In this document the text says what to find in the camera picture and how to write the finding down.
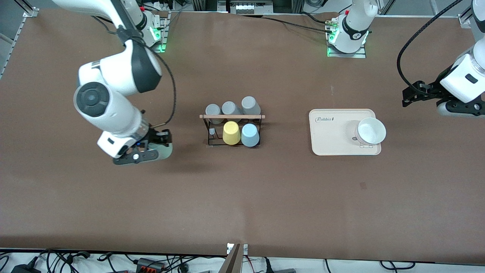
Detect pale green plastic cup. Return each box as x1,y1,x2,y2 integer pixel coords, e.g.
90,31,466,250
157,143,174,160

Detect light blue plastic cup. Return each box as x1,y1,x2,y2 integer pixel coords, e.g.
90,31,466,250
241,123,261,147

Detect grey plastic cup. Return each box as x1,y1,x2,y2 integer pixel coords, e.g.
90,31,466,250
222,101,243,122
205,104,223,124
241,96,262,116

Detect white bowl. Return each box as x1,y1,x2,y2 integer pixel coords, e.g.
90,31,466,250
355,117,387,146

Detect yellow plastic cup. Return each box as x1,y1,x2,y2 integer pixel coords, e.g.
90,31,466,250
222,121,242,146

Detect beige rabbit print tray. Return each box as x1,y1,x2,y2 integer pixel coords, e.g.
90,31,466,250
309,109,382,156

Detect black terminal block orange levers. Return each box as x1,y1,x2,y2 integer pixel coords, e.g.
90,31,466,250
136,258,166,272

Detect white power strip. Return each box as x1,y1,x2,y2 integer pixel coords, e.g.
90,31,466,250
233,0,274,14

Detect black power adapter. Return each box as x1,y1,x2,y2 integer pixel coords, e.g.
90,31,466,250
11,263,41,273

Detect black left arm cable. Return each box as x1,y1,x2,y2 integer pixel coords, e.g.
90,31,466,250
396,0,465,95

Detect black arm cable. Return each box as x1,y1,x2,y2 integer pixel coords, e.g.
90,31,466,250
396,0,465,95
91,15,178,128

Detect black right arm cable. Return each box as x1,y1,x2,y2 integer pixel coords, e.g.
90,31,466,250
91,15,178,128

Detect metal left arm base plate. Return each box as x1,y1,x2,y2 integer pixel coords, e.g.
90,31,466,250
327,17,367,58

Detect black wire cup rack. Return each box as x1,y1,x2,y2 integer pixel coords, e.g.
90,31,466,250
200,114,266,147

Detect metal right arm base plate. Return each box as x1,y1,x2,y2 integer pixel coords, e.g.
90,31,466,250
146,11,169,53

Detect grey camera pole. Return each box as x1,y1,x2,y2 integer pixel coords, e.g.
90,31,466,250
218,244,242,273

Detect tangled black cable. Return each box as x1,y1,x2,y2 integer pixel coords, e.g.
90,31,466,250
40,248,92,267

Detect black cable on table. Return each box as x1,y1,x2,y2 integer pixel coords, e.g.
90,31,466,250
242,13,332,34

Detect black cable loop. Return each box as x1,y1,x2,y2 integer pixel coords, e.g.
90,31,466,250
379,260,417,270

